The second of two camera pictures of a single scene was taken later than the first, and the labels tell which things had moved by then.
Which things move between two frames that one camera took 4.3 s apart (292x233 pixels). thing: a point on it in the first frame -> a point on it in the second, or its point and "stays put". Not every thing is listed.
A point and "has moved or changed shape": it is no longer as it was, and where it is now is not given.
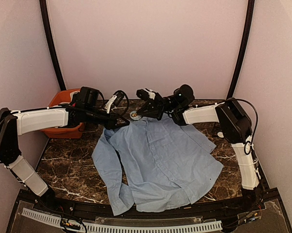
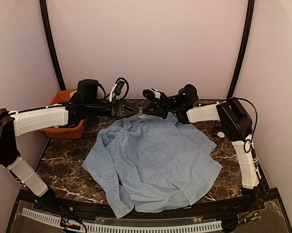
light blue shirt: x=160 y=162 has moved or changed shape
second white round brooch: x=220 y=134 stays put
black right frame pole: x=249 y=25 stays put
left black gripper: x=111 y=122 -> x=117 y=108
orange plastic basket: x=74 y=132 stays put
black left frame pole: x=43 y=5 stays put
